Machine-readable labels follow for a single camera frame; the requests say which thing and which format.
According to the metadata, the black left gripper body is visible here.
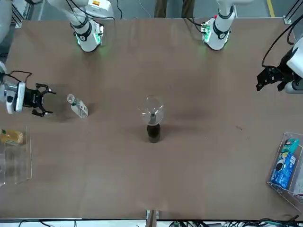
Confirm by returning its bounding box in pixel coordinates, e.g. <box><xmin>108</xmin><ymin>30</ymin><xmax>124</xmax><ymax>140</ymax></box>
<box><xmin>268</xmin><ymin>49</ymin><xmax>296</xmax><ymax>83</ymax></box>

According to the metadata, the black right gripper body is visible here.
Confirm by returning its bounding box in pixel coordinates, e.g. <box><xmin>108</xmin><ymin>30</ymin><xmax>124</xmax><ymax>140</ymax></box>
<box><xmin>23</xmin><ymin>87</ymin><xmax>45</xmax><ymax>109</ymax></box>

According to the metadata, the small clear drink bottle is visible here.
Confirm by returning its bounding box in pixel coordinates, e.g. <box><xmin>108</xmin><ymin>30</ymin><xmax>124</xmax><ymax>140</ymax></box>
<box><xmin>66</xmin><ymin>93</ymin><xmax>89</xmax><ymax>119</ymax></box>

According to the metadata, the yellow tea bottle white cap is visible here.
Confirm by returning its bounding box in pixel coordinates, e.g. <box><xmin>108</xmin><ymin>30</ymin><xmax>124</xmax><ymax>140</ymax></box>
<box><xmin>0</xmin><ymin>128</ymin><xmax>25</xmax><ymax>146</ymax></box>

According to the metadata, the clear acrylic bottle shelf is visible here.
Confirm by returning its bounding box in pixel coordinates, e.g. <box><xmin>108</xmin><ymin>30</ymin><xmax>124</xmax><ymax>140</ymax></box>
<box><xmin>0</xmin><ymin>125</ymin><xmax>33</xmax><ymax>189</ymax></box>

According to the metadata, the teal snack box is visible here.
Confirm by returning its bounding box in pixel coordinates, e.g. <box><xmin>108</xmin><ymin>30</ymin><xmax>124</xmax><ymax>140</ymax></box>
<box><xmin>281</xmin><ymin>139</ymin><xmax>300</xmax><ymax>155</ymax></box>

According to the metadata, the blue cookie box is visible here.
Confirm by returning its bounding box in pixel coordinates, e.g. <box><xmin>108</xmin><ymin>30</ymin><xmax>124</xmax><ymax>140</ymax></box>
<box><xmin>270</xmin><ymin>152</ymin><xmax>297</xmax><ymax>190</ymax></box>

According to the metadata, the clear acrylic stepped stand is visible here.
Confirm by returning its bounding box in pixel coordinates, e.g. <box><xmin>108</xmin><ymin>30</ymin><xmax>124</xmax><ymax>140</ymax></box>
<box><xmin>266</xmin><ymin>132</ymin><xmax>303</xmax><ymax>212</ymax></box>

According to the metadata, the person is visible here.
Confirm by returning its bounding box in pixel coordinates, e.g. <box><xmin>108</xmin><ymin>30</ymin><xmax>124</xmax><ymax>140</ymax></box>
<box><xmin>153</xmin><ymin>0</ymin><xmax>196</xmax><ymax>18</ymax></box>

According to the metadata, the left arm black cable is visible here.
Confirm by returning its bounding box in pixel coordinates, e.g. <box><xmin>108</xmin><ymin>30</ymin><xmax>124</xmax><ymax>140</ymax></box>
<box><xmin>261</xmin><ymin>14</ymin><xmax>303</xmax><ymax>68</ymax></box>

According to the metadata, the aluminium frame post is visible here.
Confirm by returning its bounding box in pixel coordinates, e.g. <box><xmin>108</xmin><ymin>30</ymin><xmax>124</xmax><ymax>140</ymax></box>
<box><xmin>146</xmin><ymin>209</ymin><xmax>160</xmax><ymax>227</ymax></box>

